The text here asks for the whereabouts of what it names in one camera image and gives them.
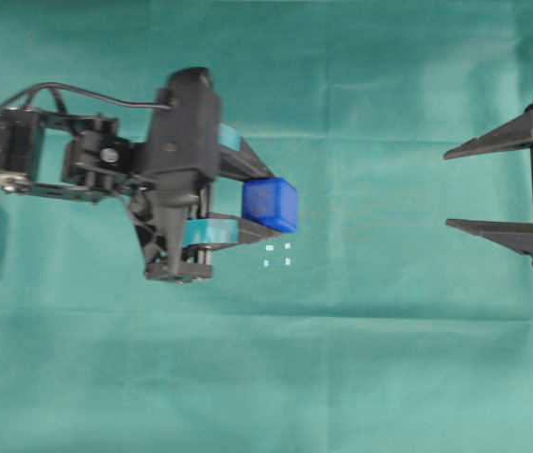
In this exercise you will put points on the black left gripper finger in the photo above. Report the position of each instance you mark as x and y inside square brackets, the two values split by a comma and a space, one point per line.
[223, 231]
[238, 160]

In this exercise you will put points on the green table cloth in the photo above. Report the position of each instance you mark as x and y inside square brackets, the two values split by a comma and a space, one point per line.
[374, 328]

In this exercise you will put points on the blue block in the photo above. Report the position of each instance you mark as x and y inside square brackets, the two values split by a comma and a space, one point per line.
[271, 202]

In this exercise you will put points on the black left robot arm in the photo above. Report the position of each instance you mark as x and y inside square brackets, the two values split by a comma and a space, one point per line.
[55, 154]

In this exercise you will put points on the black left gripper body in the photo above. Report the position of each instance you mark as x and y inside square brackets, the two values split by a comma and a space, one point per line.
[173, 177]

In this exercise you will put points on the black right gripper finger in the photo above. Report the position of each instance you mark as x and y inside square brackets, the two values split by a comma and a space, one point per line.
[517, 237]
[516, 134]

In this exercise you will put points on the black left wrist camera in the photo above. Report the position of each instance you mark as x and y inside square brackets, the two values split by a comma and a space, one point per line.
[188, 106]

